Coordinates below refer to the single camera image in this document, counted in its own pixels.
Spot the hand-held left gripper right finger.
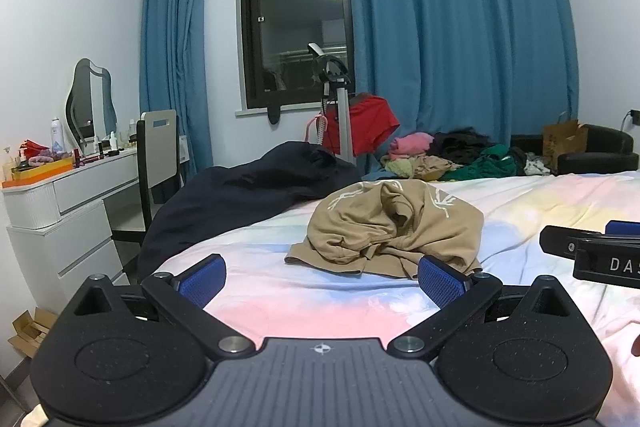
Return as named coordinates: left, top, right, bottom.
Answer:
left=389, top=255, right=583, bottom=362

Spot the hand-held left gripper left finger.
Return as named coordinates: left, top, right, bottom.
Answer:
left=60, top=255, right=257, bottom=362

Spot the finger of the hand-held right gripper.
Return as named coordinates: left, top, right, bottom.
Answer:
left=540, top=225, right=608, bottom=258
left=605, top=221, right=640, bottom=237

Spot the tan printed t-shirt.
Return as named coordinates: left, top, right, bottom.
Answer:
left=285, top=179, right=485, bottom=280

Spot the grey metal clothes rack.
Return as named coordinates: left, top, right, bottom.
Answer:
left=306, top=43, right=361, bottom=162

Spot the pastel tie-dye bed sheet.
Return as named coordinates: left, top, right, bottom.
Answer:
left=145, top=172, right=640, bottom=427

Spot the white patterned garment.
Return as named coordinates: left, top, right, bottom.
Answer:
left=525, top=157, right=553, bottom=178

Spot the black sofa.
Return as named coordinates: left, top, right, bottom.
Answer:
left=510, top=124, right=640, bottom=178

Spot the dark navy blanket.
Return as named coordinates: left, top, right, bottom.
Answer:
left=137, top=141, right=368, bottom=278

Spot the brown paper bag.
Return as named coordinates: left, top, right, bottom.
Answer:
left=542, top=119, right=590, bottom=172

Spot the green garment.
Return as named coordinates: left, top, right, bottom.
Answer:
left=442, top=144, right=526, bottom=182

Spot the beige garment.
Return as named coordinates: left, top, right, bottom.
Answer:
left=410, top=154, right=463, bottom=182

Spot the pale yellow garment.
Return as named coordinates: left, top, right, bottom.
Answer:
left=382, top=158, right=416, bottom=178

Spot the black and beige chair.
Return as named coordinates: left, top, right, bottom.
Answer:
left=111, top=109, right=183, bottom=268

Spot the pink garment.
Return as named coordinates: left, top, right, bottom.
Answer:
left=389, top=132, right=435, bottom=160

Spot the white dressing table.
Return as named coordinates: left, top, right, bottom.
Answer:
left=0, top=147, right=146, bottom=318

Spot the red garment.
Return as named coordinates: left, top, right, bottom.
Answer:
left=322, top=92, right=401, bottom=158

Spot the cardboard box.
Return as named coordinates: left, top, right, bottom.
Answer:
left=7, top=307, right=58, bottom=360

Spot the pink hanger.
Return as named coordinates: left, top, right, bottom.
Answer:
left=306, top=116, right=328, bottom=146

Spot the orange tray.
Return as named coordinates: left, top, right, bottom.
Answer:
left=2, top=156, right=75, bottom=188

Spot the white spray bottle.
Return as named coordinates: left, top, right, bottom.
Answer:
left=50, top=117, right=67, bottom=155

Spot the wavy vanity mirror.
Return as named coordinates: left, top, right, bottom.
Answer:
left=65, top=58, right=118, bottom=145

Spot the red box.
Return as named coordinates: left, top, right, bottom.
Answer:
left=20, top=138, right=51, bottom=158

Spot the wide blue curtain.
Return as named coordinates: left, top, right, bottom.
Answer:
left=339, top=0, right=581, bottom=172

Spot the narrow blue curtain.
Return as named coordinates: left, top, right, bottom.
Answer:
left=140, top=0, right=213, bottom=172

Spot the dark framed window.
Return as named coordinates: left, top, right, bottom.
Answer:
left=236, top=0, right=356, bottom=112

